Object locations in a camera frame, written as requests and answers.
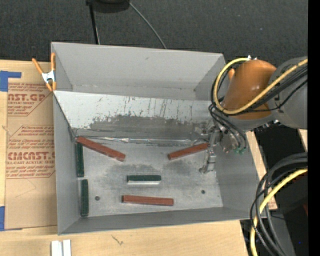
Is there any dark green flat block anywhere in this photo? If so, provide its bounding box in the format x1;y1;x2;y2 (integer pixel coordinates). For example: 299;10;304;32
75;142;85;178
126;174;162;183
80;178;90;218

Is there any grey metal bin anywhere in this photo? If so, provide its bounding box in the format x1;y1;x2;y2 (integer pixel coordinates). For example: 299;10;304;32
50;41;267;236

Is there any brown cardboard board red print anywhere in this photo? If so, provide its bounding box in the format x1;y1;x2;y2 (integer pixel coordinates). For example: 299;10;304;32
0;59;59;232

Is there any red-brown flat block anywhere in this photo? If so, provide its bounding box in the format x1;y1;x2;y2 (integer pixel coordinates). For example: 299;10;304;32
121;194;175;207
75;135;127;163
167;142;210;161

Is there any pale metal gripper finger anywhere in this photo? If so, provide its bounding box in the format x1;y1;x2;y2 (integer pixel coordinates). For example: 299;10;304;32
207;154;217;174
198;149;210;174

